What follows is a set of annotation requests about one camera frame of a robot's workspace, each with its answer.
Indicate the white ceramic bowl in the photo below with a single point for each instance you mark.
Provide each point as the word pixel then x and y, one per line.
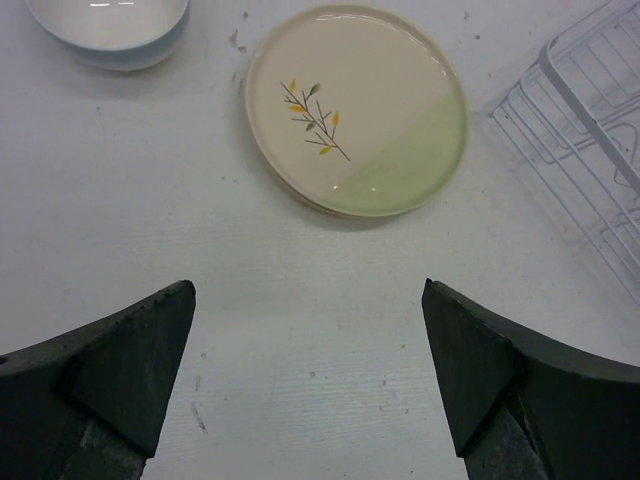
pixel 114 35

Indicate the cream plate yellow patch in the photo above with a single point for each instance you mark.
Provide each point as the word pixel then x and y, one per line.
pixel 315 208

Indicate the cream plate green patch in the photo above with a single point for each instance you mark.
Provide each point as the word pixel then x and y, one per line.
pixel 329 145

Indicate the white wire dish rack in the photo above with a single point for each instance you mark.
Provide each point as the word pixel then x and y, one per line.
pixel 574 117

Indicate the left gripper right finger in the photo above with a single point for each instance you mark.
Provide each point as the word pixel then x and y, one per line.
pixel 521 405

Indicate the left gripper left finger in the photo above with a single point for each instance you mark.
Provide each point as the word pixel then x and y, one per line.
pixel 91 403

